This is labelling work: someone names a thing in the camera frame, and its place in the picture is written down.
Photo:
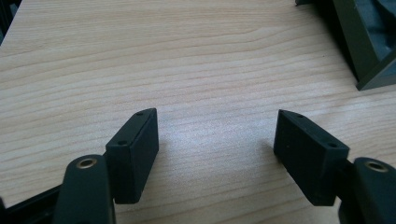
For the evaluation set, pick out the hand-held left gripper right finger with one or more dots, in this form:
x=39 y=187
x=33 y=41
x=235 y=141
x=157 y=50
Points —
x=311 y=158

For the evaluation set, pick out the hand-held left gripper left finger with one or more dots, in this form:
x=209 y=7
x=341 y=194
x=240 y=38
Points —
x=134 y=161

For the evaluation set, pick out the dark green plastic bin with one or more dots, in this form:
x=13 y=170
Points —
x=362 y=40

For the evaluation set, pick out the dark metal stand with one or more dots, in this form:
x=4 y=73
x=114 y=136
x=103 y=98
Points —
x=7 y=15

